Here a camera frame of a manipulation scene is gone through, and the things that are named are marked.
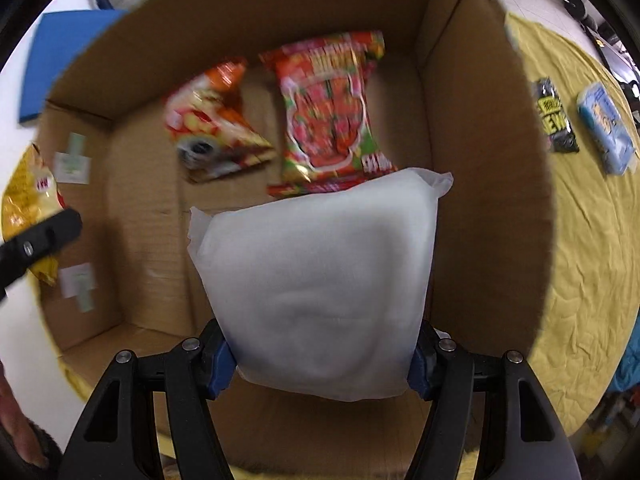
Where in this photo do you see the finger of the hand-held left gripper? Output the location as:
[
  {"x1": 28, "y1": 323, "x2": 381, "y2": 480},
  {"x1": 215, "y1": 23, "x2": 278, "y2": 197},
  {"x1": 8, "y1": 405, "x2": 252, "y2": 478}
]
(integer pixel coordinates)
[{"x1": 0, "y1": 208, "x2": 83, "y2": 301}]

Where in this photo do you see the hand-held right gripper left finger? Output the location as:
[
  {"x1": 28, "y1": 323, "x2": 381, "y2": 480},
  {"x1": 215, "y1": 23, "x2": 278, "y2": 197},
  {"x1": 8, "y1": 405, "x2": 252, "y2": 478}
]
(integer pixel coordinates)
[{"x1": 58, "y1": 318, "x2": 237, "y2": 480}]

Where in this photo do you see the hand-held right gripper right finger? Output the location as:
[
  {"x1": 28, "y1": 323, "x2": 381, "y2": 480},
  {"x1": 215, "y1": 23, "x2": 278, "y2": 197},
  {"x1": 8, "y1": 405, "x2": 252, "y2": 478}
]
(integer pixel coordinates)
[{"x1": 403, "y1": 320, "x2": 584, "y2": 480}]

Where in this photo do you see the yellow chip bag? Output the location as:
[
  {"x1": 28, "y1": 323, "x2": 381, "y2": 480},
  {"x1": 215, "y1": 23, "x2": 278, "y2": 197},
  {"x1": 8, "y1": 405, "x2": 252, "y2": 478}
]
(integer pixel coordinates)
[{"x1": 1, "y1": 143, "x2": 68, "y2": 287}]

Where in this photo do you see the white soft tissue pack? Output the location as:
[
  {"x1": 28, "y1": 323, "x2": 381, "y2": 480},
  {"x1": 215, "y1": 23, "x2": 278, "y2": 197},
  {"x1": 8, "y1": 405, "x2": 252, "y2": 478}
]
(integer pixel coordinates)
[{"x1": 187, "y1": 166, "x2": 455, "y2": 403}]

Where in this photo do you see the cardboard box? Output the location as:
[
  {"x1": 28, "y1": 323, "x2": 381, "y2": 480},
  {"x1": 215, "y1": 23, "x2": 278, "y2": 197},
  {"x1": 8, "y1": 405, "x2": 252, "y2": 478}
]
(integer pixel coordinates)
[{"x1": 36, "y1": 0, "x2": 559, "y2": 480}]

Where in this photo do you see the orange red snack bag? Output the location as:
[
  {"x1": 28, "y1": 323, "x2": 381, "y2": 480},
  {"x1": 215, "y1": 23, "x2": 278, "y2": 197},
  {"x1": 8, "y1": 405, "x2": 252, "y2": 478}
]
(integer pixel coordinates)
[{"x1": 165, "y1": 58, "x2": 276, "y2": 184}]

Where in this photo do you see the red strawberry snack bag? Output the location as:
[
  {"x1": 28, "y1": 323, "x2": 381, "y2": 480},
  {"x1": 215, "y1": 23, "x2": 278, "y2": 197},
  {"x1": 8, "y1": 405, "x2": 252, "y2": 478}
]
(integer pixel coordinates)
[{"x1": 260, "y1": 30, "x2": 399, "y2": 198}]

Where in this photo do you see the person's left forearm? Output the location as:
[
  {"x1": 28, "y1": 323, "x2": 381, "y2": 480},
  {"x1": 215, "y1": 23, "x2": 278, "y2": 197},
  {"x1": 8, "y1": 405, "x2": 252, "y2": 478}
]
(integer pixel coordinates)
[{"x1": 0, "y1": 360, "x2": 51, "y2": 470}]

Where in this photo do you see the blue foam mat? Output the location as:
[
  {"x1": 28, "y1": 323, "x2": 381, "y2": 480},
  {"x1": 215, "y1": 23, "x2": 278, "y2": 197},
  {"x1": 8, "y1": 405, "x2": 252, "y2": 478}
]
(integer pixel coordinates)
[{"x1": 18, "y1": 9, "x2": 129, "y2": 125}]

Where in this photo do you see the yellow tablecloth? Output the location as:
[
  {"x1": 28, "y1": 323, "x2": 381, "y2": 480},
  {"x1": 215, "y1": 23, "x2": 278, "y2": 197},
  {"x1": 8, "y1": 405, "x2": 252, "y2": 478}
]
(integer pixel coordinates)
[{"x1": 505, "y1": 12, "x2": 640, "y2": 436}]

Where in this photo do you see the black yellow snack packet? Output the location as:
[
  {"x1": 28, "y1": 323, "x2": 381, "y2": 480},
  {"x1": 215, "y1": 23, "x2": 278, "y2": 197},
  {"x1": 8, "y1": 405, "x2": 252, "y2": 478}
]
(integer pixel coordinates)
[{"x1": 533, "y1": 78, "x2": 581, "y2": 155}]

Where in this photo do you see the light blue tissue pack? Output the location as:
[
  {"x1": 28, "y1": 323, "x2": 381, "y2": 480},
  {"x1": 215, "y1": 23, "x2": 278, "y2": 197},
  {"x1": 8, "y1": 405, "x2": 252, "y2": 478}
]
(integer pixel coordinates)
[{"x1": 576, "y1": 82, "x2": 639, "y2": 176}]

